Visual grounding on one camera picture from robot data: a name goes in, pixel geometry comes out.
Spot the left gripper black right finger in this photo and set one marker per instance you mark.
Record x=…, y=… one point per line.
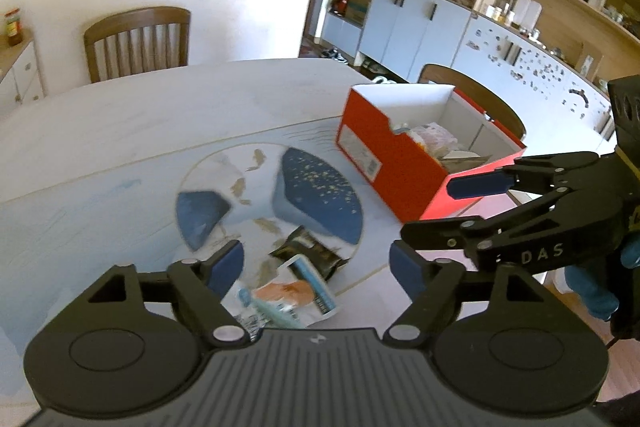
x=432, y=288

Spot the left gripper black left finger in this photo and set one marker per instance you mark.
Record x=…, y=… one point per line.
x=200, y=287

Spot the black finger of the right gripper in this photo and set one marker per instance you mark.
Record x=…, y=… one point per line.
x=537, y=233
x=532, y=174

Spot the white spouted drink pouch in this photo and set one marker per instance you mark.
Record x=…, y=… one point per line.
x=253, y=313

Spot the pink printed snack packet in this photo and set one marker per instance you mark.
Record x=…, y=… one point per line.
x=436, y=140

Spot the white packet with sausage picture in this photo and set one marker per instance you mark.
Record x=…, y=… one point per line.
x=300, y=290

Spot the black snack packet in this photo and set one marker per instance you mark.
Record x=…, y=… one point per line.
x=302, y=242

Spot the teal plastic stick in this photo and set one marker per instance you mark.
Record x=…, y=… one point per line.
x=272, y=313

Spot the silver foil snack bag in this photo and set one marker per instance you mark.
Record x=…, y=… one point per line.
x=461, y=160

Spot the wooden chair right of table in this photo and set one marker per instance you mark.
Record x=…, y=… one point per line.
x=494, y=107

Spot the red cardboard shoe box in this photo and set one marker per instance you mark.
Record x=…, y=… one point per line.
x=410, y=140

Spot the wooden chair behind table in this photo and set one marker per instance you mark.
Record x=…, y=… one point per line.
x=137, y=41

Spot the small white side cabinet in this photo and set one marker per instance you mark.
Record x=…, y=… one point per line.
x=20, y=75

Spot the red lidded sauce jar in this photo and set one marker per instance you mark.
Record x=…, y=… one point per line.
x=14, y=33

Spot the white and wood wall cabinet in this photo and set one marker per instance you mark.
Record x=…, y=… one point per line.
x=542, y=57

